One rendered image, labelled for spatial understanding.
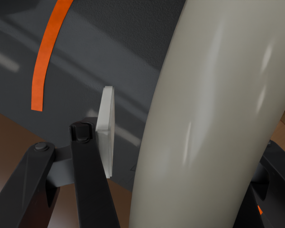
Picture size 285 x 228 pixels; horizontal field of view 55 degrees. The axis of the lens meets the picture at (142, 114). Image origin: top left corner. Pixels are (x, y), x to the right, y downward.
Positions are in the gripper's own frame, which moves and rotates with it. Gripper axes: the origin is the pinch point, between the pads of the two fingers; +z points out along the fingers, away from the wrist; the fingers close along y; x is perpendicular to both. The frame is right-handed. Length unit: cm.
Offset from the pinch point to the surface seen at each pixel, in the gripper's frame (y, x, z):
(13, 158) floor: -52, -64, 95
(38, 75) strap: -34, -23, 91
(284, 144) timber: 61, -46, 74
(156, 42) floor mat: 11, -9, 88
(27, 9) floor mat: -35, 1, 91
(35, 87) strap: -36, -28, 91
